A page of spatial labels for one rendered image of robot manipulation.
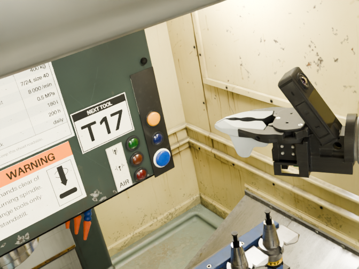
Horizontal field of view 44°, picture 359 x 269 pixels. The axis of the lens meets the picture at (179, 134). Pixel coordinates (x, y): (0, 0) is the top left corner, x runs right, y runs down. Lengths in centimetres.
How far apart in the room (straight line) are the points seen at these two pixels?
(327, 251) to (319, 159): 108
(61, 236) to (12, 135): 92
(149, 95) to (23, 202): 26
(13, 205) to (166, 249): 156
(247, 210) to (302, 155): 131
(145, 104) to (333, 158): 31
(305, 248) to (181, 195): 79
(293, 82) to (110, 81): 28
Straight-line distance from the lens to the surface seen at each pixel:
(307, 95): 64
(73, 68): 69
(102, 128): 73
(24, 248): 93
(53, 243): 157
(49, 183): 73
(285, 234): 124
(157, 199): 223
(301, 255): 177
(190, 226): 232
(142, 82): 75
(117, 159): 76
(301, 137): 66
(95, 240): 169
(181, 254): 218
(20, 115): 68
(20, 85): 67
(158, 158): 80
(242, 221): 195
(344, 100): 141
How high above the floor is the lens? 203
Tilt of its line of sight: 27 degrees down
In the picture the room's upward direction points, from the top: 11 degrees counter-clockwise
